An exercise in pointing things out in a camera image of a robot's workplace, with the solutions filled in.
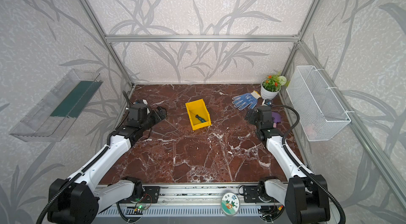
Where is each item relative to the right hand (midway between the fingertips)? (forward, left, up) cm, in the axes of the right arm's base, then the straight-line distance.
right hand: (255, 112), depth 86 cm
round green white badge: (-42, +16, -6) cm, 45 cm away
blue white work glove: (+21, -2, -15) cm, 26 cm away
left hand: (-2, +51, +3) cm, 51 cm away
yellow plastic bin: (+12, +33, -12) cm, 37 cm away
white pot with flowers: (+22, -15, -2) cm, 26 cm away
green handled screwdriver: (+3, +31, -13) cm, 33 cm away
